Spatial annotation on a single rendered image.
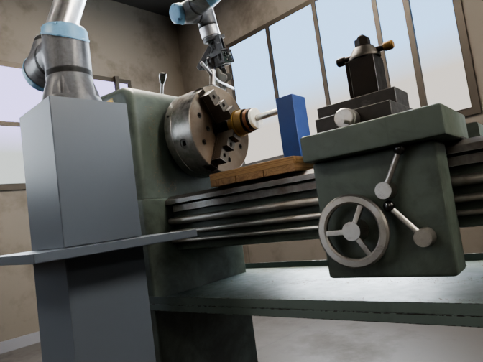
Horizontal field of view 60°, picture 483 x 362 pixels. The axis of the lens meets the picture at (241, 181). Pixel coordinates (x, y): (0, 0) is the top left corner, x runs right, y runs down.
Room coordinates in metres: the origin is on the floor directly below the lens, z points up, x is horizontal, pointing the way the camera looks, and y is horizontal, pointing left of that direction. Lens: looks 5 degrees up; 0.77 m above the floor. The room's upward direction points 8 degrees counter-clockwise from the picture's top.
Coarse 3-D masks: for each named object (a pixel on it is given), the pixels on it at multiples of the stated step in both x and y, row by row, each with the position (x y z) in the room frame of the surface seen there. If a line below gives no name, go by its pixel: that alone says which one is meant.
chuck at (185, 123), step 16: (192, 96) 1.37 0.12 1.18; (224, 96) 1.49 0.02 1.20; (176, 112) 1.38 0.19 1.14; (192, 112) 1.35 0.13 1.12; (176, 128) 1.37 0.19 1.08; (192, 128) 1.34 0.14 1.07; (208, 128) 1.41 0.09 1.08; (176, 144) 1.39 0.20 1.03; (192, 144) 1.35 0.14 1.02; (208, 144) 1.40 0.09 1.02; (240, 144) 1.54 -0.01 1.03; (192, 160) 1.40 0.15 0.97; (208, 160) 1.39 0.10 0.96; (240, 160) 1.53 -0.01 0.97; (208, 176) 1.50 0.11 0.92
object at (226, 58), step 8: (208, 40) 1.59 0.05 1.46; (216, 40) 1.59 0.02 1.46; (216, 48) 1.61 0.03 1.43; (224, 48) 1.60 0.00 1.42; (208, 56) 1.62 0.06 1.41; (216, 56) 1.61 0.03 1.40; (224, 56) 1.59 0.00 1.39; (232, 56) 1.63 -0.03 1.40; (216, 64) 1.62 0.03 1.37; (224, 64) 1.65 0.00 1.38
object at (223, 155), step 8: (216, 136) 1.43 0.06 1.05; (224, 136) 1.40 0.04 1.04; (232, 136) 1.38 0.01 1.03; (240, 136) 1.41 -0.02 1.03; (216, 144) 1.41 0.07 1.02; (224, 144) 1.39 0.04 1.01; (232, 144) 1.40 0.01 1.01; (216, 152) 1.40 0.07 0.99; (224, 152) 1.40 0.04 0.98; (216, 160) 1.40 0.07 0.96; (224, 160) 1.39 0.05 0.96; (208, 168) 1.43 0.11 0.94; (216, 168) 1.42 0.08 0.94
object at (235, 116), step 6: (234, 114) 1.38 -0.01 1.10; (240, 114) 1.36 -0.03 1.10; (246, 114) 1.35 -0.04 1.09; (228, 120) 1.40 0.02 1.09; (234, 120) 1.37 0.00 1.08; (240, 120) 1.36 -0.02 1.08; (246, 120) 1.35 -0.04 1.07; (228, 126) 1.40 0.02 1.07; (234, 126) 1.38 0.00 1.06; (240, 126) 1.36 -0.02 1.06; (246, 126) 1.36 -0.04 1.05; (240, 132) 1.39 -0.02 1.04; (246, 132) 1.38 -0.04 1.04
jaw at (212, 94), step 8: (200, 96) 1.39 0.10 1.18; (208, 96) 1.37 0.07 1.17; (216, 96) 1.39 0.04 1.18; (208, 104) 1.39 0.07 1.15; (216, 104) 1.38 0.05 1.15; (224, 104) 1.39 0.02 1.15; (208, 112) 1.41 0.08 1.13; (216, 112) 1.40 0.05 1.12; (224, 112) 1.38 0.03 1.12; (216, 120) 1.42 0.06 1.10; (224, 120) 1.40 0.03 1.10
